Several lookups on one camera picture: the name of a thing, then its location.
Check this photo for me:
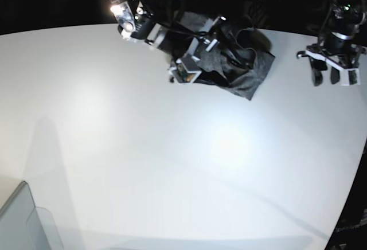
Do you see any grey t-shirt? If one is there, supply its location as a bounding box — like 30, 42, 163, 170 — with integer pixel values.
169, 11, 276, 101

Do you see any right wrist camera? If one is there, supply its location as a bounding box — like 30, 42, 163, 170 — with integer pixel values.
176, 56, 202, 84

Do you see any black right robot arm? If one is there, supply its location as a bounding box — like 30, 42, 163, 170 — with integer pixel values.
108, 0, 255, 86

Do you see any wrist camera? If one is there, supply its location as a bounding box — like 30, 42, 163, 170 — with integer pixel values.
340, 68, 361, 86
176, 56, 202, 84

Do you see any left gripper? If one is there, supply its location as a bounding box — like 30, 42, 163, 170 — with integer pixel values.
296, 32, 366, 87

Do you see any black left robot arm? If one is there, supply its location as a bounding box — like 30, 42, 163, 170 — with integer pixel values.
296, 0, 366, 87

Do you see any grey tray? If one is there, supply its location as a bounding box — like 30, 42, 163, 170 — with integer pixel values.
1, 181, 64, 250

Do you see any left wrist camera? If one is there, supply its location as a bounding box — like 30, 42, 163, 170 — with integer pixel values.
340, 68, 361, 86

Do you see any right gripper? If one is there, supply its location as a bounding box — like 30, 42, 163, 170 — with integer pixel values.
156, 18, 252, 83

